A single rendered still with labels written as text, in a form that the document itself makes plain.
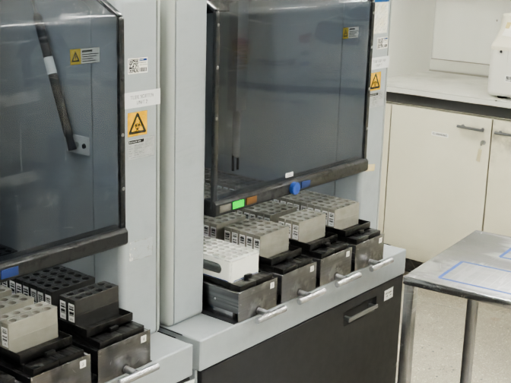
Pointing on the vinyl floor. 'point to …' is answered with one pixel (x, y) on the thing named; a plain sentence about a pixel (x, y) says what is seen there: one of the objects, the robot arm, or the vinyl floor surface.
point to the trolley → (503, 245)
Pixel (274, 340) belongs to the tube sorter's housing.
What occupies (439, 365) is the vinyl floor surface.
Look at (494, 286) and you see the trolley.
